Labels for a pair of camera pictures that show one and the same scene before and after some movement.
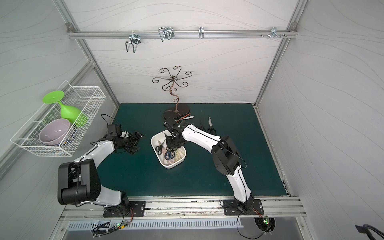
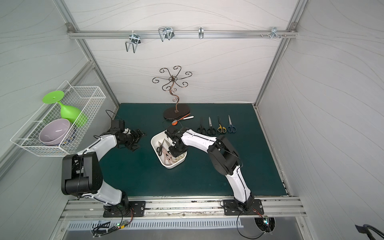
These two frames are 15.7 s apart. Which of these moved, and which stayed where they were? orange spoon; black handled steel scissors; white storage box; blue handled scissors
Moved: blue handled scissors
Stayed: orange spoon; black handled steel scissors; white storage box
